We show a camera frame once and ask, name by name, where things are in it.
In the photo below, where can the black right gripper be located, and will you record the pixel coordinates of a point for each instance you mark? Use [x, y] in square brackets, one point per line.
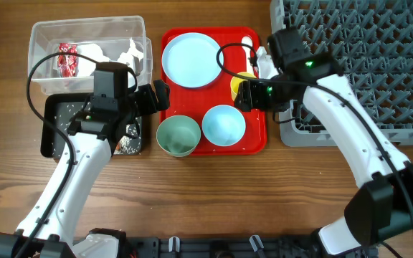
[248, 94]

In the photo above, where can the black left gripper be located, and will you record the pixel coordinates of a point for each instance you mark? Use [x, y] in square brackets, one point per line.
[151, 103]

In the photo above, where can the green bowl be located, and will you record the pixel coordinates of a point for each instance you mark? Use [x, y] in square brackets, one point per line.
[178, 135]

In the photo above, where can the light blue bowl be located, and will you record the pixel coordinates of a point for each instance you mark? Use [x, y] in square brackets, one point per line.
[223, 125]

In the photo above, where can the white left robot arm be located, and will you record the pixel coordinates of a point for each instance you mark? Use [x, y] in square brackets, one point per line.
[90, 141]

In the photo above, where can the black food waste tray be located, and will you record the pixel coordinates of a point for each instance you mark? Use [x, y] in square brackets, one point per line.
[48, 133]

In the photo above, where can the clear plastic waste bin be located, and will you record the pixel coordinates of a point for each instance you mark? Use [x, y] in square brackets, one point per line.
[112, 34]

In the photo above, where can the grey dishwasher rack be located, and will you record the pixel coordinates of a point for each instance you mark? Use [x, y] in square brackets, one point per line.
[373, 43]

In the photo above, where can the light blue plate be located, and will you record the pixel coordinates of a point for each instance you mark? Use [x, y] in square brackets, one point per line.
[190, 60]

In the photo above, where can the yellow plastic cup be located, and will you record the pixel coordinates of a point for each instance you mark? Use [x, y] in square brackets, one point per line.
[235, 81]

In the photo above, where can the red serving tray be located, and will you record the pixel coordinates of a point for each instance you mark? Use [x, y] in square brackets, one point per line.
[196, 102]

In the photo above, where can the white plastic spoon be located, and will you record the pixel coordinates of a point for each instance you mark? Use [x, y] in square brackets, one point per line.
[247, 47]

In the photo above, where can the pile of white rice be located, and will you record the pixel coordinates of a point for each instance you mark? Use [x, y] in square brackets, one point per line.
[64, 111]

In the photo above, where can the crumpled white tissue left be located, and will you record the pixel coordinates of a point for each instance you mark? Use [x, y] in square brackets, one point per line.
[85, 67]

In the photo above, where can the red snack wrapper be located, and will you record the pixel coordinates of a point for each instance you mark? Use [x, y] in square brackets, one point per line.
[67, 64]

